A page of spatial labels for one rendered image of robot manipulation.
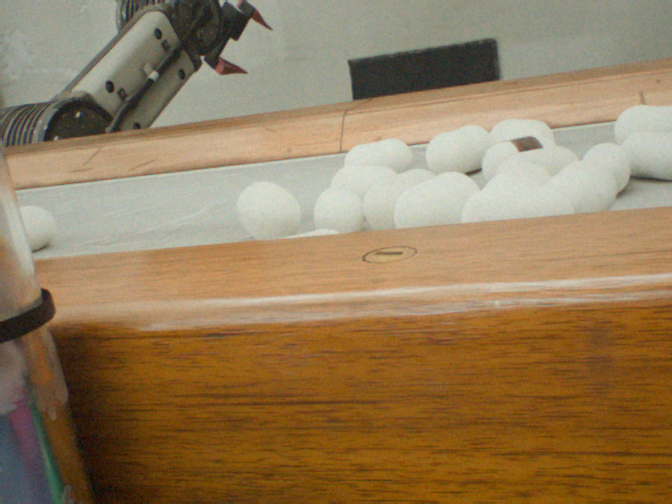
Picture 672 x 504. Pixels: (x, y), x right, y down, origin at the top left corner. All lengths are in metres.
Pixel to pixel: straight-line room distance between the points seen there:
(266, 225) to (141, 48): 0.76
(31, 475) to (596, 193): 0.18
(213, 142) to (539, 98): 0.22
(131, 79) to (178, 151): 0.45
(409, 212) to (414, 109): 0.27
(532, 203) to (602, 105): 0.27
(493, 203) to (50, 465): 0.14
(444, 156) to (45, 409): 0.25
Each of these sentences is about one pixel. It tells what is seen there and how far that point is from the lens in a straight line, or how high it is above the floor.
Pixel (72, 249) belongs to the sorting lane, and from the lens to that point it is 0.37.
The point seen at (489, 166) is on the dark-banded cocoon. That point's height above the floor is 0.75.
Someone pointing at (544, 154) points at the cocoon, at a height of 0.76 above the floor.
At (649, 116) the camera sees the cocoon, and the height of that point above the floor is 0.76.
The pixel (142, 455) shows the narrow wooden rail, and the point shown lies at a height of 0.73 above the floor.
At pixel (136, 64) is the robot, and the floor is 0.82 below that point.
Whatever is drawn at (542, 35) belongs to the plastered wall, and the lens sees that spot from 2.40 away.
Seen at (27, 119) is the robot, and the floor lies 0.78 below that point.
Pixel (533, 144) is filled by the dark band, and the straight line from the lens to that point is 0.34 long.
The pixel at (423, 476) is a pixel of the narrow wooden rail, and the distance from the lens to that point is 0.16.
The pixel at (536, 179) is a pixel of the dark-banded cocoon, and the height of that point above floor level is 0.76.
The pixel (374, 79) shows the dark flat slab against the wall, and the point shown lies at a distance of 2.48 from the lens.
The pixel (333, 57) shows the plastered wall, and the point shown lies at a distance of 2.54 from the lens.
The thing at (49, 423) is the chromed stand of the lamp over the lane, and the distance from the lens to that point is 0.17.
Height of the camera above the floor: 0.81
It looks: 15 degrees down
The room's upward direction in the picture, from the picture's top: 9 degrees counter-clockwise
